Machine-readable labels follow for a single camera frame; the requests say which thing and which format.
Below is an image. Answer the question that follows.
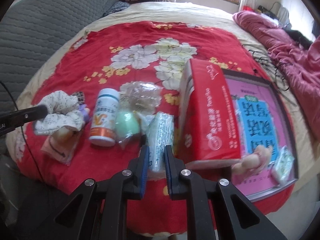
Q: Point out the white supplement bottle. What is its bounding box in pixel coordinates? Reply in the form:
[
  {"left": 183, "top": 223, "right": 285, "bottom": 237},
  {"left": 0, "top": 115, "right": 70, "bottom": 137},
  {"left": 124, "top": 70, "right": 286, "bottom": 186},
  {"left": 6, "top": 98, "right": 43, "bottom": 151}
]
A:
[{"left": 89, "top": 88, "right": 120, "bottom": 147}]

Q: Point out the beige bed sheet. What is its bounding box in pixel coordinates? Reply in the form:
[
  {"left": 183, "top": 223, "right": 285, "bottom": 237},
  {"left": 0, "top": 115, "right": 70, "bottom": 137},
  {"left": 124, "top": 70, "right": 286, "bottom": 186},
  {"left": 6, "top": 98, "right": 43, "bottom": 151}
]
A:
[{"left": 17, "top": 2, "right": 319, "bottom": 192}]

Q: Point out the grey quilted headboard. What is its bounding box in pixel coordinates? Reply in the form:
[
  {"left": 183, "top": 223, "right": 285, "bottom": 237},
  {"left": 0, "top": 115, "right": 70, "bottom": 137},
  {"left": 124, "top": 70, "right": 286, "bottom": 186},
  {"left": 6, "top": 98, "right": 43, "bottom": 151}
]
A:
[{"left": 1, "top": 0, "right": 116, "bottom": 113}]

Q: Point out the white tissue pack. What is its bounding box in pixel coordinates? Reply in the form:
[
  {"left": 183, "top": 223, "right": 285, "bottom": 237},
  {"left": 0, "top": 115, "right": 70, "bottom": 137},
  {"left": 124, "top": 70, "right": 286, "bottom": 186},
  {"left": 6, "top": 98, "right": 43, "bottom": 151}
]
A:
[{"left": 146, "top": 112, "right": 174, "bottom": 174}]

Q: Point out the purple scrunchie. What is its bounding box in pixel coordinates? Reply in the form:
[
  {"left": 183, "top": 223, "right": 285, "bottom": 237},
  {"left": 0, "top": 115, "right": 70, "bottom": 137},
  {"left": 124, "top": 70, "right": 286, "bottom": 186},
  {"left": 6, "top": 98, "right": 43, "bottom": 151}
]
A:
[{"left": 78, "top": 104, "right": 91, "bottom": 123}]

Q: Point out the clear crumpled plastic bag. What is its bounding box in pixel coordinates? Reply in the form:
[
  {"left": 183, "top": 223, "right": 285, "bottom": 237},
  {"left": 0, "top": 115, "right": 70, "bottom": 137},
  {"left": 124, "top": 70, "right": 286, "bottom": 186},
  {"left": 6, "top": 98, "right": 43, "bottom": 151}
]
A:
[{"left": 119, "top": 81, "right": 163, "bottom": 115}]

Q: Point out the red tissue box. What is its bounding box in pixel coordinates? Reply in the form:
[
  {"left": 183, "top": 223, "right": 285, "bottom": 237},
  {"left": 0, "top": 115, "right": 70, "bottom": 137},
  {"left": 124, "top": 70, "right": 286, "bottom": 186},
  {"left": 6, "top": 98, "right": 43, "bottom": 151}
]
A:
[{"left": 176, "top": 59, "right": 241, "bottom": 170}]

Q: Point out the pink mask in bag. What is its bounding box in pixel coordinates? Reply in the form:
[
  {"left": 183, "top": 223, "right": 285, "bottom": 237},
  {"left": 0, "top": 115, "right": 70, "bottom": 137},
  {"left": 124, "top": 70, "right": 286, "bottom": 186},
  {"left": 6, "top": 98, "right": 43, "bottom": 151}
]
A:
[{"left": 41, "top": 127, "right": 82, "bottom": 165}]

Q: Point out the white floral scrunchie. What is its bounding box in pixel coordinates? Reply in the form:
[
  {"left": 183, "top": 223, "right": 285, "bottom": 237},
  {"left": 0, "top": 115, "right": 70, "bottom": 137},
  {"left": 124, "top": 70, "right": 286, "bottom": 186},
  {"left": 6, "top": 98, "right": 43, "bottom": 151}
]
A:
[{"left": 34, "top": 90, "right": 85, "bottom": 135}]

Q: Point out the red floral blanket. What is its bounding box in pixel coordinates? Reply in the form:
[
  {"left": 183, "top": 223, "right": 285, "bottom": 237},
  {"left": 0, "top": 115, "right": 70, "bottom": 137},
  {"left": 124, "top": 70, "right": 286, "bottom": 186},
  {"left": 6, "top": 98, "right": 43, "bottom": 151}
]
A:
[{"left": 26, "top": 21, "right": 269, "bottom": 235}]

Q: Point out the green sponge egg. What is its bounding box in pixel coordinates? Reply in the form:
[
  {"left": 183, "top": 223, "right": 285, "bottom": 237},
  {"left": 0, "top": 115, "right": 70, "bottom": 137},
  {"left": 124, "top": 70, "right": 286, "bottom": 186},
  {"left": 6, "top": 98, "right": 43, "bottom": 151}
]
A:
[{"left": 115, "top": 109, "right": 140, "bottom": 149}]

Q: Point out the pink quilt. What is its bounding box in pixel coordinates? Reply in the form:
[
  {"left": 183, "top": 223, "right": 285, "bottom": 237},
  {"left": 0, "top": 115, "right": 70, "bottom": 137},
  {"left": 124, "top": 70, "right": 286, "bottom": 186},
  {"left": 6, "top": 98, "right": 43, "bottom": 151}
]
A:
[{"left": 233, "top": 11, "right": 319, "bottom": 139}]

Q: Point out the cream plush bear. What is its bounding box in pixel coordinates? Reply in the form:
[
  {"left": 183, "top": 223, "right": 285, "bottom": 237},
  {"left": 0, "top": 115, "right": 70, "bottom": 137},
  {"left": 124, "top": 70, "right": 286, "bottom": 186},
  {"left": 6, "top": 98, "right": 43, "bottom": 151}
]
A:
[{"left": 232, "top": 145, "right": 273, "bottom": 178}]

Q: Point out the black cable bundle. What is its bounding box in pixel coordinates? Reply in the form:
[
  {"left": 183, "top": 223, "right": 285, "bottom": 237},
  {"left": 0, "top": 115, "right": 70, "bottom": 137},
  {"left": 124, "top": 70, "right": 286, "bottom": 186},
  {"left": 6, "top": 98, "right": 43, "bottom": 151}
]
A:
[{"left": 241, "top": 43, "right": 298, "bottom": 106}]

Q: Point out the leopard print scrunchie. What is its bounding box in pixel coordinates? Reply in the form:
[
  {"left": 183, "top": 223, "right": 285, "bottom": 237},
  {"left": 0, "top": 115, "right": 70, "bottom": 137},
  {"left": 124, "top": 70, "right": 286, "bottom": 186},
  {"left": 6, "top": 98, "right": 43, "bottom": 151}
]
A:
[{"left": 72, "top": 91, "right": 85, "bottom": 105}]

